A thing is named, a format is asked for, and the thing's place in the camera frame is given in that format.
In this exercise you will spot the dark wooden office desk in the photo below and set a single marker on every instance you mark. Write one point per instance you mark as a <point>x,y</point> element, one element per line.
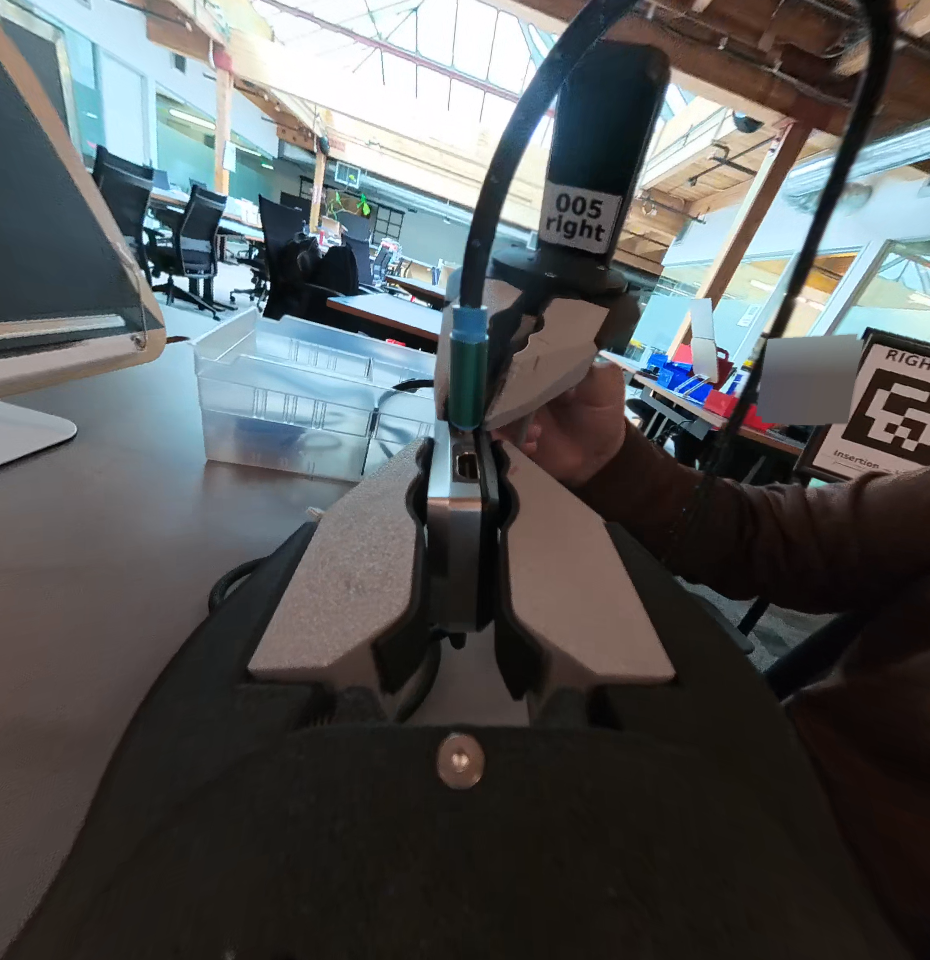
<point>375,311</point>

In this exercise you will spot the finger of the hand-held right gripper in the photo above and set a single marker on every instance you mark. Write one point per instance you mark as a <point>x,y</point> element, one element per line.
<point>562,352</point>
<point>487,292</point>

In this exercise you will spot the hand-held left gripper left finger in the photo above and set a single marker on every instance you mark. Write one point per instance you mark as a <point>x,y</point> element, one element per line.
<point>345,592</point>

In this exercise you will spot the silver computer monitor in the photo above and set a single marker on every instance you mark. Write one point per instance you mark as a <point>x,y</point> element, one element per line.
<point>44,225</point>

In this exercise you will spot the clear plastic bin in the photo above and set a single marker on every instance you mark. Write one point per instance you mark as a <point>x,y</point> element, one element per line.
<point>285,420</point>

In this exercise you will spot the person's brown shirt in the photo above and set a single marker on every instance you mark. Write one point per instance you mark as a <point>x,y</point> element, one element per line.
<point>885,750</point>

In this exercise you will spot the green potted plant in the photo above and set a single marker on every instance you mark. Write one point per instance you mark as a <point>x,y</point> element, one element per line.
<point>352,206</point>

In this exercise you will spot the blue storage bins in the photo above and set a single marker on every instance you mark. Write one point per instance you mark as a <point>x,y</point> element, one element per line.
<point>675,375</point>

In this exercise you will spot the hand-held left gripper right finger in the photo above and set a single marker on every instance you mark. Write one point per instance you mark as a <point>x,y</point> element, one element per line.
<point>577,600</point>

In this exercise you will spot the dome security camera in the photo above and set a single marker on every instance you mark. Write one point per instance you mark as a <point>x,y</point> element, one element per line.
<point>748,122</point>

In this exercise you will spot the group of black office chairs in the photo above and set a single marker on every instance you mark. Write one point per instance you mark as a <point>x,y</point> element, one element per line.
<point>194,232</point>

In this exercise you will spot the red storage bin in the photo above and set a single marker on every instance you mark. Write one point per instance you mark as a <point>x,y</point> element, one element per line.
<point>735,409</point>

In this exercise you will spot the long office desk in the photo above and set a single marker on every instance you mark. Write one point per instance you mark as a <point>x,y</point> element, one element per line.
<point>765,439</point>

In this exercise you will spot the fiducial marker sign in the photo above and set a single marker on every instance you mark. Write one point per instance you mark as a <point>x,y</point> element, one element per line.
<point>900,412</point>

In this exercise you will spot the person's right hand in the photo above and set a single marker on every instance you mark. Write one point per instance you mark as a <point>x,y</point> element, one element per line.
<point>585,435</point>

